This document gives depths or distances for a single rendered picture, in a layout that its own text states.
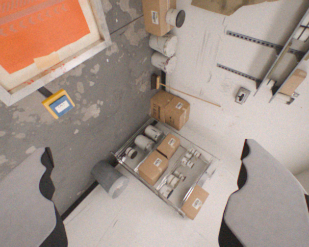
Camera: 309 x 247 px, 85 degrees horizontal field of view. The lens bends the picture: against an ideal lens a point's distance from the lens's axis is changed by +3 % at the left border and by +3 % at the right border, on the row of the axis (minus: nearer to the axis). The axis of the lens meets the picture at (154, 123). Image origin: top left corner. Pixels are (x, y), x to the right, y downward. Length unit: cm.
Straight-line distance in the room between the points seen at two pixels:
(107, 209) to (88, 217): 38
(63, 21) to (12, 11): 18
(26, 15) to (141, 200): 332
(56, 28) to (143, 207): 325
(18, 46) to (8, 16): 10
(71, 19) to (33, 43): 20
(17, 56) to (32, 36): 10
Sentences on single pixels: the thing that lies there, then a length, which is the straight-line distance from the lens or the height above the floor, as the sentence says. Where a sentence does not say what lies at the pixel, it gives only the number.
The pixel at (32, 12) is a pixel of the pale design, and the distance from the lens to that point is 89.
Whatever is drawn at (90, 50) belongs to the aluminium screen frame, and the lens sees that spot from 100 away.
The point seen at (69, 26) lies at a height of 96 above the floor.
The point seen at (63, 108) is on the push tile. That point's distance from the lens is 106.
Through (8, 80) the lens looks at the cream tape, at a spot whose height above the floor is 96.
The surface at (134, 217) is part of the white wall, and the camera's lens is 364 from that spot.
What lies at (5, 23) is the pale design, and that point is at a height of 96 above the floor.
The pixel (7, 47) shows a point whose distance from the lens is 89.
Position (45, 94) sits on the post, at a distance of 115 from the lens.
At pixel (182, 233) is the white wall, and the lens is 360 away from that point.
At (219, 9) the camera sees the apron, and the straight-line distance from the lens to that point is 251.
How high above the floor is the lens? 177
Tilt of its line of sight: 23 degrees down
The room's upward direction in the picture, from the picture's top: 123 degrees clockwise
